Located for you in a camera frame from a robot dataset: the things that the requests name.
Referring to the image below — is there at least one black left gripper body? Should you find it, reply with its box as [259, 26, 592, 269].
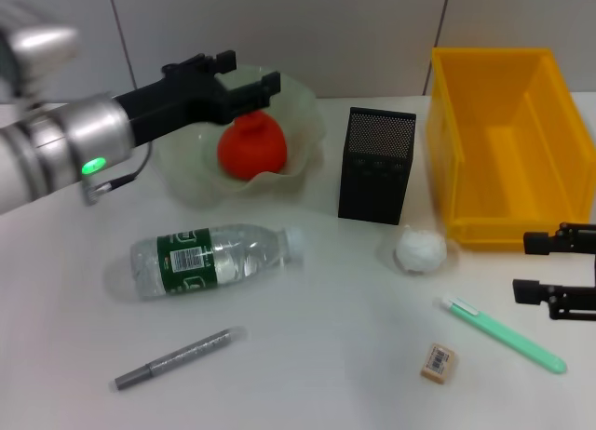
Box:
[114, 74, 230, 149]

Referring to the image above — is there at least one mint green pen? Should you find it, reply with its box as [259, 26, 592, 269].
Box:
[433, 296, 568, 376]

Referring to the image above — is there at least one orange fruit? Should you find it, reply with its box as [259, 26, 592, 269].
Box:
[217, 112, 289, 182]

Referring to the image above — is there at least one beige barcode eraser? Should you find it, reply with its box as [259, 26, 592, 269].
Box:
[420, 342, 460, 383]

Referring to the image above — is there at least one white paper ball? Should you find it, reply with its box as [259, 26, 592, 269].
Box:
[394, 224, 448, 276]

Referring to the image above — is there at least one clear green-label water bottle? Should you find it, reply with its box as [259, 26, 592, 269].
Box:
[129, 223, 306, 302]

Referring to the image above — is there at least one grey glitter pen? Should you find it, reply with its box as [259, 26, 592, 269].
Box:
[114, 326, 247, 393]

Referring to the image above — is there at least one pale green glass fruit bowl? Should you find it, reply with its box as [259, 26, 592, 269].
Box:
[153, 64, 328, 208]

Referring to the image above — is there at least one black mesh pen holder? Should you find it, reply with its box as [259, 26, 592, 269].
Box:
[338, 106, 419, 226]

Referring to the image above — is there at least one yellow plastic bin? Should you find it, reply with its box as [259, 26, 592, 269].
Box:
[430, 47, 596, 252]

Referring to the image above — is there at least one left wrist cable with plug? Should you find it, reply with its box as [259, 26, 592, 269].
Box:
[81, 143, 153, 207]

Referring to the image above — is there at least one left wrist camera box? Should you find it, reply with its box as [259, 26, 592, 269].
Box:
[0, 4, 81, 97]

